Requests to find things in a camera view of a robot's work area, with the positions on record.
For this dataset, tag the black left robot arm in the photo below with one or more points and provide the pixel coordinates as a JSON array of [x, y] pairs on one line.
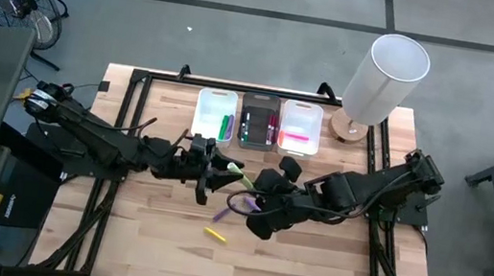
[[97, 136]]

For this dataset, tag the large purple highlighter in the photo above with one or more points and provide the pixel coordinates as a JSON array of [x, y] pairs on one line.
[[251, 203]]

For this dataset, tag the white marker green cap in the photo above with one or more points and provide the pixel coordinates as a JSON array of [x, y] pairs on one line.
[[247, 128]]

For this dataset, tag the grey plastic bin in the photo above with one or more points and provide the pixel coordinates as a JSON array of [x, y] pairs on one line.
[[258, 130]]

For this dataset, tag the white plastic bin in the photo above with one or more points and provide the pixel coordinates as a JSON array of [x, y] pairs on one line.
[[212, 109], [303, 117]]

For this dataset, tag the black frame clamp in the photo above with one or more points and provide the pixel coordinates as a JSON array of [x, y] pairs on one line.
[[328, 91], [184, 71]]

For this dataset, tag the small purple marker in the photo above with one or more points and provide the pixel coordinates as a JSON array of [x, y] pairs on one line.
[[220, 214]]

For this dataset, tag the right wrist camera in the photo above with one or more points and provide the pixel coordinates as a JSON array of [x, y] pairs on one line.
[[291, 168]]

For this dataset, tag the pink highlighter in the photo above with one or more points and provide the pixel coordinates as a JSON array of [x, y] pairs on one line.
[[296, 136]]

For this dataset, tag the black rig frame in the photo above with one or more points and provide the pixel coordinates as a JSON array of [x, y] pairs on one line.
[[235, 87]]

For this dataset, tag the light green highlighter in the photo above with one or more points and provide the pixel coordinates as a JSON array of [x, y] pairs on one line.
[[243, 178]]

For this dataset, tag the black case white logo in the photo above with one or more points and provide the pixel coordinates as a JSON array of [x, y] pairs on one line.
[[26, 194]]

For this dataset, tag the yellow highlighter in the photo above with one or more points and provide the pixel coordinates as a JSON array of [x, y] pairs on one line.
[[215, 234]]

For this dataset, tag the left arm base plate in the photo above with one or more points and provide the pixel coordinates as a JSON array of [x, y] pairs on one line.
[[41, 138]]

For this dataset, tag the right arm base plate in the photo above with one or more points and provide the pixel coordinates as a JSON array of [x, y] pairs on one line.
[[410, 215]]

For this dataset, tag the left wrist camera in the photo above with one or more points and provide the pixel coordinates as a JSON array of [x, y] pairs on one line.
[[202, 144]]

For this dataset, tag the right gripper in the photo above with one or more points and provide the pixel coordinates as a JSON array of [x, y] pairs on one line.
[[298, 205]]

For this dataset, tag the small black square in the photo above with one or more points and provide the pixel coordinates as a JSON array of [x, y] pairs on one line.
[[104, 86]]

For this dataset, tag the white lamp shade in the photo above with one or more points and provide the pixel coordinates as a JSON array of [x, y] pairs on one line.
[[383, 80]]

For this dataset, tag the dark red marker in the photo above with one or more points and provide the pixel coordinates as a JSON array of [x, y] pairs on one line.
[[270, 129]]

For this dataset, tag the wooden lamp base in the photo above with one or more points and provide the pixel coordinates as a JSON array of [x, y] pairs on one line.
[[342, 129]]

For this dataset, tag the orange red highlighter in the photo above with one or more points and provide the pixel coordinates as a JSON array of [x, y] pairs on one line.
[[281, 138]]

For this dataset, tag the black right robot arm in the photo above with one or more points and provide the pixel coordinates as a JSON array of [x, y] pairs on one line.
[[355, 192]]

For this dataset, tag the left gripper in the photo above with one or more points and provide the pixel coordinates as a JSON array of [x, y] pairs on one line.
[[194, 167]]

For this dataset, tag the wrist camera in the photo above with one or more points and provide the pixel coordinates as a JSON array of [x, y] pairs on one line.
[[202, 144], [291, 168]]

